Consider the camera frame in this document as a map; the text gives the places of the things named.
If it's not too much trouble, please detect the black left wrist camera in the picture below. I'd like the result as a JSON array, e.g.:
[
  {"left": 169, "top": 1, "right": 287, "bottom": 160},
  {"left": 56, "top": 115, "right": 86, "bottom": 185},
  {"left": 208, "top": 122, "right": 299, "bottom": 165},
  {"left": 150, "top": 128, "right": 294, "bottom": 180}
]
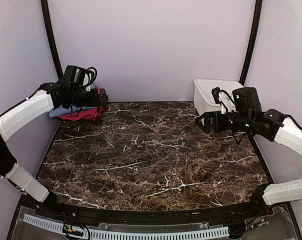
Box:
[{"left": 62, "top": 65, "right": 89, "bottom": 87}]

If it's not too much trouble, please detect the folded pink red garment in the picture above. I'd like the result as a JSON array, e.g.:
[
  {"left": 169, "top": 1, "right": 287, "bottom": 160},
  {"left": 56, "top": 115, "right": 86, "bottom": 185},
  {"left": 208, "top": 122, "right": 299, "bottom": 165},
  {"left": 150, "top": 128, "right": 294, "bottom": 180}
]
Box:
[{"left": 57, "top": 87, "right": 103, "bottom": 122}]

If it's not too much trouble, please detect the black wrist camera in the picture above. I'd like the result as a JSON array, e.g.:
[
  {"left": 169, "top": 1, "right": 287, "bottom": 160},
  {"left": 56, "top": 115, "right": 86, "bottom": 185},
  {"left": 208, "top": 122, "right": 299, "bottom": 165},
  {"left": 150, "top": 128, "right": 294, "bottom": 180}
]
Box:
[
  {"left": 62, "top": 65, "right": 89, "bottom": 87},
  {"left": 232, "top": 87, "right": 262, "bottom": 113}
]

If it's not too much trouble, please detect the blue cloth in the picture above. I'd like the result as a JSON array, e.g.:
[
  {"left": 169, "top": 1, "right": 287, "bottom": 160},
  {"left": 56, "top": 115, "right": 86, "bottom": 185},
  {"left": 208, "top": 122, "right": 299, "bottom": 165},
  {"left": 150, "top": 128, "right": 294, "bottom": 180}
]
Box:
[{"left": 52, "top": 84, "right": 97, "bottom": 115}]

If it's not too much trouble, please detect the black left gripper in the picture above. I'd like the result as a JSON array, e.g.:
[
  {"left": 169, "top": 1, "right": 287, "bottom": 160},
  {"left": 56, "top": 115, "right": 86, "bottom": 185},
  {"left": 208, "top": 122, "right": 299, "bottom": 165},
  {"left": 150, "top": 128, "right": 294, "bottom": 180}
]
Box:
[{"left": 70, "top": 86, "right": 107, "bottom": 107}]

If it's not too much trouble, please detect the folded red garment underneath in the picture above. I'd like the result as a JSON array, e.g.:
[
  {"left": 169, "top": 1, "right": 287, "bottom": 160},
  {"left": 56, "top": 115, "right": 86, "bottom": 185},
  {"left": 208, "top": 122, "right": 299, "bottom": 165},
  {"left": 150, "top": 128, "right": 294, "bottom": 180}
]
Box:
[{"left": 93, "top": 106, "right": 104, "bottom": 121}]

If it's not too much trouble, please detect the white plastic bin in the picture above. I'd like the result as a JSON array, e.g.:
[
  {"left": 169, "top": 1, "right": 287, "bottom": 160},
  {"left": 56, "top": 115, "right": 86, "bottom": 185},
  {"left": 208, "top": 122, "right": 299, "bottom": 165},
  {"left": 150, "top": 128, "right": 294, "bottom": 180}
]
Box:
[{"left": 194, "top": 79, "right": 243, "bottom": 115}]

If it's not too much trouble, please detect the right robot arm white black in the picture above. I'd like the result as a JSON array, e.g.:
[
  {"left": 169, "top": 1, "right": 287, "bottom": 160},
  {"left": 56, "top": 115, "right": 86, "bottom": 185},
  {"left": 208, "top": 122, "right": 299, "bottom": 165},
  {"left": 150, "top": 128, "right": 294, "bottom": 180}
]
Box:
[{"left": 195, "top": 109, "right": 302, "bottom": 217}]

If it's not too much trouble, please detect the right black frame post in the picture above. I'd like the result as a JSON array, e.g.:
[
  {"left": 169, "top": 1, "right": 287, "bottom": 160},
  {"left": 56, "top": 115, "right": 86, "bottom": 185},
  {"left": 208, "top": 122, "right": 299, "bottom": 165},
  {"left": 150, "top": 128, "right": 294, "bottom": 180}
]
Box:
[{"left": 239, "top": 0, "right": 263, "bottom": 86}]

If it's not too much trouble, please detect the black frame post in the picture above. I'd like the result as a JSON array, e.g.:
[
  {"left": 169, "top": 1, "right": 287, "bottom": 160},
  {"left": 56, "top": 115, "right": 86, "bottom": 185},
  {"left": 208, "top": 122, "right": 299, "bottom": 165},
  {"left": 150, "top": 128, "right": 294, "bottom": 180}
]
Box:
[
  {"left": 40, "top": 0, "right": 63, "bottom": 84},
  {"left": 239, "top": 0, "right": 263, "bottom": 86}
]

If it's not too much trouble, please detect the white slotted cable duct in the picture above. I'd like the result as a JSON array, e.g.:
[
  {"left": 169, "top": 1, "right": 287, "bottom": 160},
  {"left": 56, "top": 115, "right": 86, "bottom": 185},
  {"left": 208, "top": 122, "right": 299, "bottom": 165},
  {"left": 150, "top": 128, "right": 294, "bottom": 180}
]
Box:
[{"left": 22, "top": 214, "right": 230, "bottom": 240}]

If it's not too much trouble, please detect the light blue button shirt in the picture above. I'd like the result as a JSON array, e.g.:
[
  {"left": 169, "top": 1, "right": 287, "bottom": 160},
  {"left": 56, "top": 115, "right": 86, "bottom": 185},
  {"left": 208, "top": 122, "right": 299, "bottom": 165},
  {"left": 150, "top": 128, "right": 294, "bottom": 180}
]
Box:
[{"left": 48, "top": 107, "right": 72, "bottom": 118}]

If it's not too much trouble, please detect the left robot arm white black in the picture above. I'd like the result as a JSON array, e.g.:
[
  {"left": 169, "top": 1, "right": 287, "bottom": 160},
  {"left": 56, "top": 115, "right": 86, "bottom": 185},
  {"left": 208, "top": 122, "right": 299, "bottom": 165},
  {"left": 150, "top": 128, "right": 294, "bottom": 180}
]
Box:
[{"left": 0, "top": 82, "right": 108, "bottom": 218}]

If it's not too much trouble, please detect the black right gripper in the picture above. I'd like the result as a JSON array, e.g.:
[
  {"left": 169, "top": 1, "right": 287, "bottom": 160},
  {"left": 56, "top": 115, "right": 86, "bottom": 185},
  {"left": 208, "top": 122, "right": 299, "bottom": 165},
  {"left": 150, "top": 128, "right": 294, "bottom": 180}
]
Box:
[{"left": 195, "top": 110, "right": 253, "bottom": 133}]

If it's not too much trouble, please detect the left black frame post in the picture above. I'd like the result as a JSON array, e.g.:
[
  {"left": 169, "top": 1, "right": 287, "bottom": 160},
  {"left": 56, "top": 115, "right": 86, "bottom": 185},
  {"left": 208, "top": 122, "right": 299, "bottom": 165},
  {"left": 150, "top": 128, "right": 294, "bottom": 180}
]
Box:
[{"left": 40, "top": 0, "right": 63, "bottom": 84}]

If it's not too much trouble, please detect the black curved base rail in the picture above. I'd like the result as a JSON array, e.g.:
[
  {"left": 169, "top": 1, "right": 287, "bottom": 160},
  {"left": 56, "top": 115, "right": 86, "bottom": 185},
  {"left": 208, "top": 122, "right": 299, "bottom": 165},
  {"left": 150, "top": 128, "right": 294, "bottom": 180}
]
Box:
[{"left": 15, "top": 193, "right": 289, "bottom": 228}]

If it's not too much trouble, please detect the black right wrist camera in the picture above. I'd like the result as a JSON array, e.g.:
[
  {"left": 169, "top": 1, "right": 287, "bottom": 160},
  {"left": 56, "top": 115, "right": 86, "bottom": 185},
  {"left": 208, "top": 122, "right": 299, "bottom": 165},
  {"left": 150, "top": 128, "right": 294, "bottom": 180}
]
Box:
[{"left": 232, "top": 87, "right": 262, "bottom": 113}]

